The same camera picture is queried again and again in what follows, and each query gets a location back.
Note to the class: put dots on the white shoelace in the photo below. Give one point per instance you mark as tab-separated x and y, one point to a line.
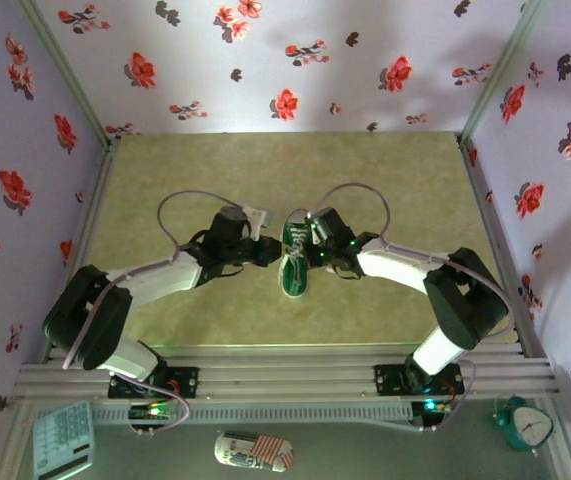
293	257

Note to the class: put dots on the green canvas sneaker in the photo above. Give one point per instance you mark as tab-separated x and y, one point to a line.
292	285

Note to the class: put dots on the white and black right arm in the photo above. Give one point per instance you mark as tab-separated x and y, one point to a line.
395	267

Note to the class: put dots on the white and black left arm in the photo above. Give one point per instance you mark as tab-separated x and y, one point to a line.
165	280

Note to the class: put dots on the wide aluminium extrusion beam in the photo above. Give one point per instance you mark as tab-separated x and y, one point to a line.
285	372

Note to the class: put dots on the striped drink can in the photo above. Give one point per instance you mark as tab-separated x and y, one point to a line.
252	450

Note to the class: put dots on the light teal calculator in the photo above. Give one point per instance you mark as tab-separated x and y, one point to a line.
62	440

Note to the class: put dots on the teal alarm clock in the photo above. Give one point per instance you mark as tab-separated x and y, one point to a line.
527	425

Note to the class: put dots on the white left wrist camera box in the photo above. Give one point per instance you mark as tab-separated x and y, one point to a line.
257	216

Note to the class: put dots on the aluminium side rail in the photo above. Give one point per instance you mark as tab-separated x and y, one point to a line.
491	225
89	225

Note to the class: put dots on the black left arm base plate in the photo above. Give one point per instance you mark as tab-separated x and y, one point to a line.
185	380

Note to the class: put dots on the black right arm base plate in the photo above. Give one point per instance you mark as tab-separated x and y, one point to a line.
390	380

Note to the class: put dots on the aluminium frame post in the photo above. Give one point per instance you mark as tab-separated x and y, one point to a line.
499	75
65	75

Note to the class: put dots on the aluminium frame leg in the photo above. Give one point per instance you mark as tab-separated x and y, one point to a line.
12	440
565	440

